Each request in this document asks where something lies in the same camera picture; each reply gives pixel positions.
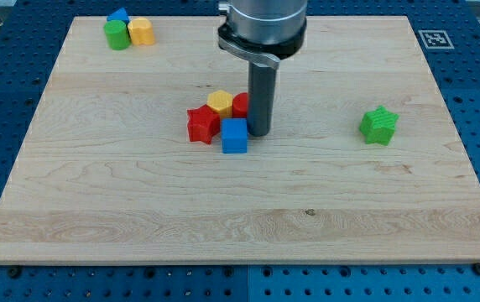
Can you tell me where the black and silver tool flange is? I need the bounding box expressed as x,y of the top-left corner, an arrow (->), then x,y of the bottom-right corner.
217,20 -> 307,70

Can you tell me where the red cylinder block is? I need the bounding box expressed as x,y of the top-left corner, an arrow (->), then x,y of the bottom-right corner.
232,92 -> 248,118

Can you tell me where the white fiducial marker tag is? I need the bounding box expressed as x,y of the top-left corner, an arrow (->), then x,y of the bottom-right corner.
419,29 -> 454,49

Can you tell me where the red star block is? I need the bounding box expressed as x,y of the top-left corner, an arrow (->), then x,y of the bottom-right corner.
187,105 -> 221,144

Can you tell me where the green cylinder block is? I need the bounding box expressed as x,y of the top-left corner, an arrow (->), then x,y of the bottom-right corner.
103,20 -> 131,50

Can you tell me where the green star block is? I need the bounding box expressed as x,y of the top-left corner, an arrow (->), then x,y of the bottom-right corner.
359,106 -> 399,146

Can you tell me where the yellow heart block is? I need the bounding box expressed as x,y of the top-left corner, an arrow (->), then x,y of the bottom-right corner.
128,17 -> 156,45

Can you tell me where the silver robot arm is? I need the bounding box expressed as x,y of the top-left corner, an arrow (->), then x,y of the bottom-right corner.
217,0 -> 308,137

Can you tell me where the yellow hexagon block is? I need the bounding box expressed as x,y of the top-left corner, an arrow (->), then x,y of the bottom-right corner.
206,90 -> 233,119

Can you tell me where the blue cube block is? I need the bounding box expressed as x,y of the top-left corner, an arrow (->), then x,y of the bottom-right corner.
221,118 -> 248,154

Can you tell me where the wooden board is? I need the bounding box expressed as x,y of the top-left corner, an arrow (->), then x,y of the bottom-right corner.
0,16 -> 480,266

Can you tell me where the blue triangle block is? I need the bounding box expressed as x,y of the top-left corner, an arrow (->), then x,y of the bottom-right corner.
107,8 -> 130,24

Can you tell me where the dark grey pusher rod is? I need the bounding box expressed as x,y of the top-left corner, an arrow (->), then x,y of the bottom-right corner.
247,63 -> 277,137

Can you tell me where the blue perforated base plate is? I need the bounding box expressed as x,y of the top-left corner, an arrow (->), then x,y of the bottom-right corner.
0,0 -> 480,301

